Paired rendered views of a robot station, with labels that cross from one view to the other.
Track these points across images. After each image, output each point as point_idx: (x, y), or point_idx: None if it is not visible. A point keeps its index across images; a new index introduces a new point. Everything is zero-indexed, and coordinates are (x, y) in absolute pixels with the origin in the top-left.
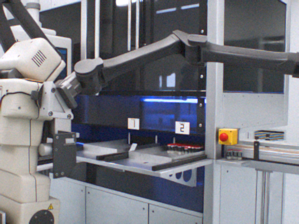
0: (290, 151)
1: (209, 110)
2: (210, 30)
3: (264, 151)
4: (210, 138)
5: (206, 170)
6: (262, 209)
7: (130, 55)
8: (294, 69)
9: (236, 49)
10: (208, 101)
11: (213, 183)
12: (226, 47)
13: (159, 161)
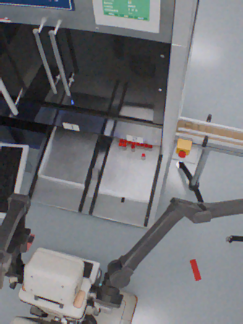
0: (229, 131)
1: (166, 136)
2: (171, 92)
3: (212, 143)
4: (166, 148)
5: None
6: (202, 158)
7: (147, 247)
8: None
9: (232, 209)
10: (165, 131)
11: (168, 165)
12: (223, 208)
13: (136, 197)
